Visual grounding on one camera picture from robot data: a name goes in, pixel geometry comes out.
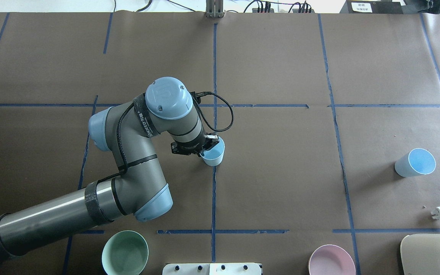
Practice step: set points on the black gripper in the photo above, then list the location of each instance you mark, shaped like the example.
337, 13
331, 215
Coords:
192, 148

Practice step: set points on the pale blue cup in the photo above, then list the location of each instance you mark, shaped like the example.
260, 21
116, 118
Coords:
214, 156

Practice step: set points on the blue cup near arm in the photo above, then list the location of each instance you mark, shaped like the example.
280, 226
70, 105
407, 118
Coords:
417, 162

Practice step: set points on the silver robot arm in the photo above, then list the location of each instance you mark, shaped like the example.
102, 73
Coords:
139, 187

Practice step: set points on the mint green bowl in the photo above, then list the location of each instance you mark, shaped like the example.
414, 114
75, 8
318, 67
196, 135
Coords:
125, 253

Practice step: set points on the pink bowl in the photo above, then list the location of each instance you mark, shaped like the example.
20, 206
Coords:
331, 260

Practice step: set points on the black box with label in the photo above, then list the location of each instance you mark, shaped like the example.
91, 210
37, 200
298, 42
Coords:
371, 7

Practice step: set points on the white toaster appliance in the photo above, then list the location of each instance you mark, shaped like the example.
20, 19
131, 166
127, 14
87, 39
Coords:
420, 254

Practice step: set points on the white camera mast with base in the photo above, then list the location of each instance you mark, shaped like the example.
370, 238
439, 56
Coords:
233, 268

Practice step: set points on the aluminium frame post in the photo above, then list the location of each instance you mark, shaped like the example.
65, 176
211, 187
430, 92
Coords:
214, 9

